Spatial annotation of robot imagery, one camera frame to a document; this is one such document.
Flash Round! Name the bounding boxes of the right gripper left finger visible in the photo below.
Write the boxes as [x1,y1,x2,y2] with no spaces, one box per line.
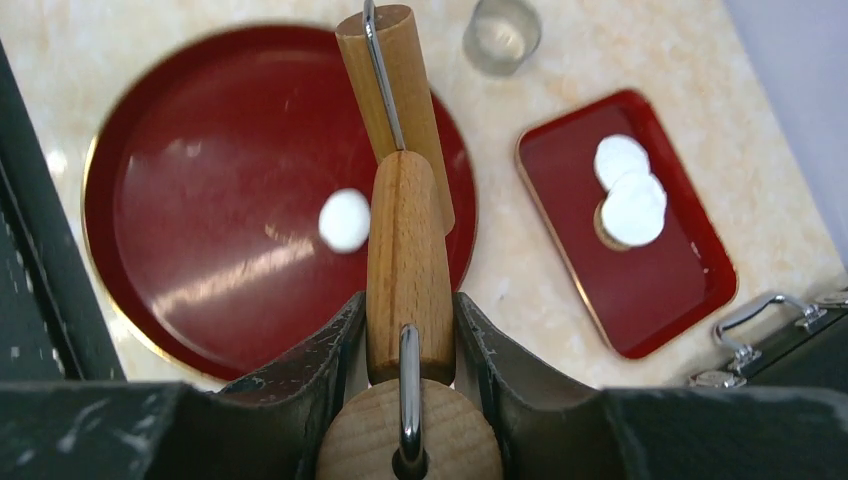
[1,293,365,479]

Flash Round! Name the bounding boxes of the white dough ball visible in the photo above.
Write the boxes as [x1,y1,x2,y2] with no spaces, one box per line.
[318,188,371,254]

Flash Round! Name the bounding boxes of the metal ring cutter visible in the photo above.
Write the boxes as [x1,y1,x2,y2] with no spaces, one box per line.
[462,0,542,77]

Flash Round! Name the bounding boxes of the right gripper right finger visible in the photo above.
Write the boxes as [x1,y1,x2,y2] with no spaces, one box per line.
[453,293,847,479]

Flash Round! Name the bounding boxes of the rectangular red tray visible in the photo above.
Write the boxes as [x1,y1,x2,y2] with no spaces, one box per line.
[516,89,738,359]

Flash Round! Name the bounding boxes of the black case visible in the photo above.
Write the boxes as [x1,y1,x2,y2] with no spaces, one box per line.
[687,289,847,393]

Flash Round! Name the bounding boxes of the left white wrapper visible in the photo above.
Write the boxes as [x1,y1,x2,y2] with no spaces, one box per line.
[593,134,650,191]

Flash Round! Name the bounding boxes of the round red tray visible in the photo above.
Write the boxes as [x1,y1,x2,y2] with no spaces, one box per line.
[80,23,479,384]

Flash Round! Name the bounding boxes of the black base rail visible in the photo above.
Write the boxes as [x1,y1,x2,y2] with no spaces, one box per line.
[1,57,125,381]

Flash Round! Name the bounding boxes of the wooden roller tool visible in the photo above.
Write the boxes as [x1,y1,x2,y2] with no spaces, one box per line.
[315,1,503,479]

